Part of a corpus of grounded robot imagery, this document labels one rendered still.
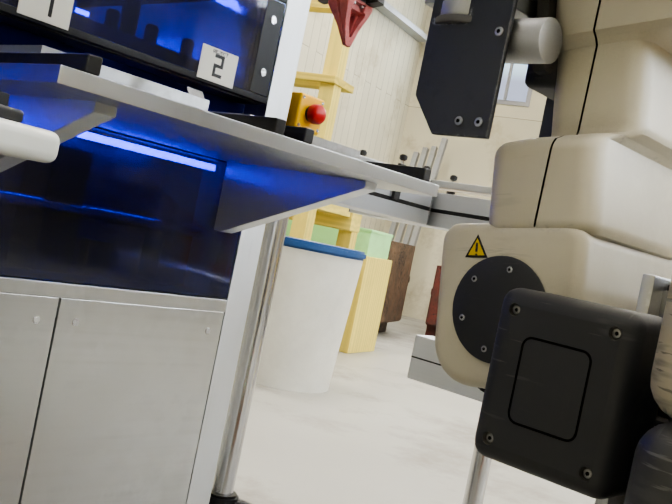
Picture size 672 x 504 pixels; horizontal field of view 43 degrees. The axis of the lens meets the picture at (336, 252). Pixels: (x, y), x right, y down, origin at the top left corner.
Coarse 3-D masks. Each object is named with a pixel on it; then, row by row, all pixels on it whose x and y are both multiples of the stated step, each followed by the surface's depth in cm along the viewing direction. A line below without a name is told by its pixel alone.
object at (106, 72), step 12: (0, 48) 107; (12, 48) 105; (24, 48) 103; (36, 48) 101; (48, 48) 101; (108, 72) 108; (120, 72) 109; (132, 84) 110; (144, 84) 112; (156, 84) 113; (168, 96) 115; (180, 96) 116; (192, 96) 118; (204, 108) 120
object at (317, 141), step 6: (240, 114) 128; (246, 114) 127; (318, 138) 138; (312, 144) 137; (318, 144) 138; (324, 144) 139; (330, 144) 140; (336, 144) 141; (330, 150) 140; (336, 150) 141; (342, 150) 142; (348, 150) 143; (354, 150) 144; (354, 156) 145
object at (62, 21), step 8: (24, 0) 125; (32, 0) 125; (40, 0) 126; (48, 0) 127; (56, 0) 128; (64, 0) 129; (72, 0) 130; (24, 8) 125; (32, 8) 126; (40, 8) 127; (48, 8) 128; (56, 8) 128; (64, 8) 129; (72, 8) 130; (32, 16) 126; (40, 16) 127; (56, 16) 129; (64, 16) 130; (56, 24) 129; (64, 24) 130
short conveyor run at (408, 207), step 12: (360, 156) 206; (372, 192) 207; (384, 192) 211; (396, 192) 213; (336, 204) 210; (348, 204) 202; (360, 204) 205; (372, 204) 208; (384, 204) 212; (396, 204) 215; (408, 204) 219; (420, 204) 223; (384, 216) 225; (396, 216) 216; (408, 216) 220; (420, 216) 224
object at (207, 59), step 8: (208, 48) 150; (216, 48) 152; (200, 56) 150; (208, 56) 151; (224, 56) 153; (232, 56) 155; (200, 64) 150; (208, 64) 151; (224, 64) 154; (232, 64) 155; (200, 72) 150; (208, 72) 151; (216, 72) 153; (224, 72) 154; (232, 72) 155; (208, 80) 152; (216, 80) 153; (224, 80) 154; (232, 80) 156
